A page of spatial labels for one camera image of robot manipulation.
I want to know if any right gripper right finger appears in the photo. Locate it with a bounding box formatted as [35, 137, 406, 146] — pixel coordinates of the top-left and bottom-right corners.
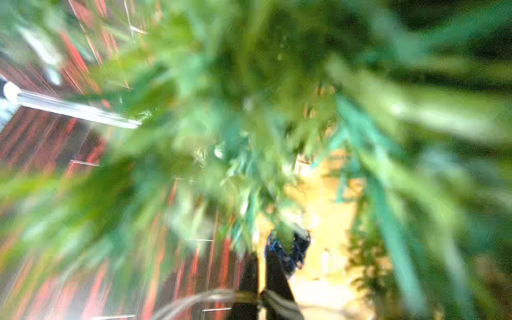
[265, 251, 304, 319]

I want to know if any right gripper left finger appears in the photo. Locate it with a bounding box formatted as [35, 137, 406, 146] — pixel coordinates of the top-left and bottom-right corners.
[225, 253, 259, 320]

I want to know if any decorated christmas tree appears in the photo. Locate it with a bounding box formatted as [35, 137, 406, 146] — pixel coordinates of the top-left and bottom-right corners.
[1, 1, 511, 319]

